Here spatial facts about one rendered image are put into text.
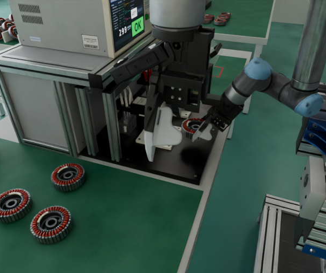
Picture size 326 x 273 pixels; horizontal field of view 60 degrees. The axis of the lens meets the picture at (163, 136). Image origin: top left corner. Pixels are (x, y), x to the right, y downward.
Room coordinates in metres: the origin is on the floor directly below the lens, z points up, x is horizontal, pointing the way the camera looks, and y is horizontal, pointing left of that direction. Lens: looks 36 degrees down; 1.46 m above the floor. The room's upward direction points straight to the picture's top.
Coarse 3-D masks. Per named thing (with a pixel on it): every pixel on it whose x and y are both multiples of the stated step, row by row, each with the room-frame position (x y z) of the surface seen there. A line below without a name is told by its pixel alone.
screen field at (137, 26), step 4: (136, 20) 1.09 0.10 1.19; (140, 20) 1.12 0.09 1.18; (132, 24) 1.05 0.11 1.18; (136, 24) 1.09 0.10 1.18; (140, 24) 1.12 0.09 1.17; (132, 28) 1.05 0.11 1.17; (136, 28) 1.09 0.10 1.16; (140, 28) 1.12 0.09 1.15; (132, 32) 1.05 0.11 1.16; (136, 32) 1.09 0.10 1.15
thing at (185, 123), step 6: (186, 120) 0.92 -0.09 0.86; (192, 120) 0.93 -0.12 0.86; (198, 120) 0.92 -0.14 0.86; (204, 120) 0.92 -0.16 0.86; (186, 126) 0.88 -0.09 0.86; (192, 126) 0.89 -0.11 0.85; (198, 126) 0.89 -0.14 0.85; (186, 132) 0.85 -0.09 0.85; (192, 132) 0.84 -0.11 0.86; (198, 138) 0.84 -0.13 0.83
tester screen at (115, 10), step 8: (112, 0) 0.93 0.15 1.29; (120, 0) 0.98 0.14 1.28; (128, 0) 1.04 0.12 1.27; (136, 0) 1.10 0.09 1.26; (112, 8) 0.93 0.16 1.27; (120, 8) 0.98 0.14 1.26; (128, 8) 1.03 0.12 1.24; (112, 16) 0.92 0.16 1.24; (120, 16) 0.97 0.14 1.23; (128, 16) 1.03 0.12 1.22; (136, 16) 1.09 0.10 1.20; (120, 24) 0.97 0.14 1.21; (128, 24) 1.03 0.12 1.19; (128, 32) 1.02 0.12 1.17; (128, 40) 1.02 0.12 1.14
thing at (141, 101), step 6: (138, 96) 1.00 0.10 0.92; (120, 102) 1.00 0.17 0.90; (132, 102) 0.95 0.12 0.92; (138, 102) 0.95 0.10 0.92; (144, 102) 0.95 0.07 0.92; (120, 108) 0.96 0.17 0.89; (126, 108) 0.95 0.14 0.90; (132, 108) 0.95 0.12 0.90; (138, 108) 0.94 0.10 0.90; (144, 108) 0.93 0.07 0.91; (126, 114) 0.99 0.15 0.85; (144, 114) 0.93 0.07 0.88
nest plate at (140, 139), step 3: (174, 126) 0.99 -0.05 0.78; (180, 129) 0.97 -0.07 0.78; (141, 132) 0.95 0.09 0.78; (144, 132) 0.95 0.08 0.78; (141, 135) 0.93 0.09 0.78; (138, 138) 0.91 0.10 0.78; (141, 138) 0.91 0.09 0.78; (144, 138) 0.91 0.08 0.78; (138, 141) 0.89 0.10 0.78; (141, 141) 0.89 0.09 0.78; (144, 141) 0.89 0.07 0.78; (159, 147) 0.86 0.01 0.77; (162, 147) 0.86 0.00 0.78; (165, 147) 0.85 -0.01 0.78; (168, 147) 0.85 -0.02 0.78; (171, 147) 0.85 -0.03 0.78
